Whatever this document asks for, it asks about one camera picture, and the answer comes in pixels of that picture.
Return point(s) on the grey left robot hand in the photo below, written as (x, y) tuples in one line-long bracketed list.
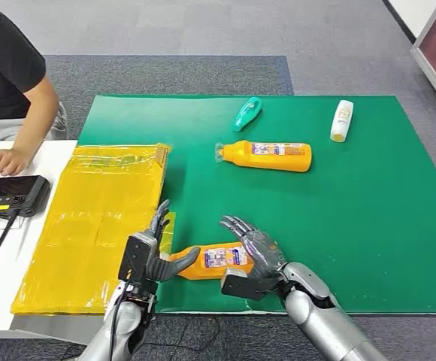
[(165, 269)]

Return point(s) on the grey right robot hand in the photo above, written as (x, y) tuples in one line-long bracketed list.
[(263, 254)]

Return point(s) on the orange bottle with clear cap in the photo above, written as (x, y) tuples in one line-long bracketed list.
[(195, 271), (271, 162)]

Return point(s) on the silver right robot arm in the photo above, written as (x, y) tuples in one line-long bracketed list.
[(323, 324)]

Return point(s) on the person's forearm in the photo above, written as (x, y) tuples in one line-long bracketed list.
[(39, 117)]

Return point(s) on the teal plastic bottle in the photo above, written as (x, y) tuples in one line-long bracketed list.
[(245, 115)]

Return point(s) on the white plastic bottle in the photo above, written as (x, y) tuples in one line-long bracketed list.
[(342, 119)]

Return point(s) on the yellow plastic sheet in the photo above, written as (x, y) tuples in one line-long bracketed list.
[(90, 224)]

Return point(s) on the green table mat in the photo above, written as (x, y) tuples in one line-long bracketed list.
[(353, 224)]

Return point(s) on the dark grey floor rug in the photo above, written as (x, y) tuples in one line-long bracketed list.
[(165, 74)]

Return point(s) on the black remote controller with antenna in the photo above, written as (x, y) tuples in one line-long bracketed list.
[(11, 194)]

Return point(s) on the person's hand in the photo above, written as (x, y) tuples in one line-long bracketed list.
[(5, 162)]

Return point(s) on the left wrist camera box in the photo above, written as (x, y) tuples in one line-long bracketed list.
[(135, 256)]

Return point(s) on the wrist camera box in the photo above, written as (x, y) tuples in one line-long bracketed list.
[(240, 286), (135, 256)]

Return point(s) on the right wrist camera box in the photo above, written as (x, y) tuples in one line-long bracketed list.
[(240, 286)]

